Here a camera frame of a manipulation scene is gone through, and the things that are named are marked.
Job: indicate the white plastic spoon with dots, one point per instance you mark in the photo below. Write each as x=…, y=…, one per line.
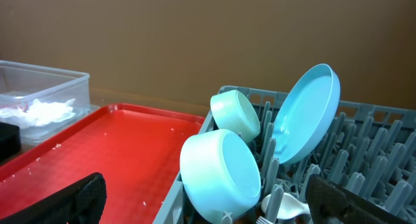
x=290, y=207

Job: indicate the clear plastic bin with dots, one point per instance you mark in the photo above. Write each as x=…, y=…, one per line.
x=22, y=83

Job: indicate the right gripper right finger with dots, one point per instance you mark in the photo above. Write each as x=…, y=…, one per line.
x=329, y=203

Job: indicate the red serving tray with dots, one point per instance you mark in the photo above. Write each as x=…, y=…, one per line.
x=135, y=148

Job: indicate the light blue plate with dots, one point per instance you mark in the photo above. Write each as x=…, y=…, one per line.
x=306, y=114

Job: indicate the white plastic fork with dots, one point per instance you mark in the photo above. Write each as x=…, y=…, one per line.
x=262, y=220

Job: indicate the white napkin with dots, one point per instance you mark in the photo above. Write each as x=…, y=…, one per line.
x=38, y=114

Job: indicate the light blue bowl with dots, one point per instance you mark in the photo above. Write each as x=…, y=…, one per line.
x=219, y=174

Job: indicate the green bowl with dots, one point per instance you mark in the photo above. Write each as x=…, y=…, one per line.
x=233, y=111

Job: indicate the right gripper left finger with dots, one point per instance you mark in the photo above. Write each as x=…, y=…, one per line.
x=80, y=202

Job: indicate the black waste tray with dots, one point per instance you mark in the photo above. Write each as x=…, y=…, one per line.
x=10, y=141

